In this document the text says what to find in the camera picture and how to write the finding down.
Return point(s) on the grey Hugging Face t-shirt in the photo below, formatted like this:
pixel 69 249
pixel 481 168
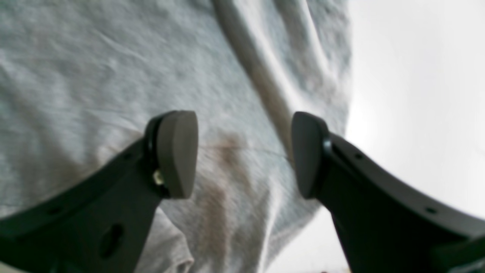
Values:
pixel 80 79

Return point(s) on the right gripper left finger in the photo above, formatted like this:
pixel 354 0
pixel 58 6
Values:
pixel 102 224

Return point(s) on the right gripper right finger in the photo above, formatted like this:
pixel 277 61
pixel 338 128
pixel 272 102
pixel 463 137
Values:
pixel 383 224

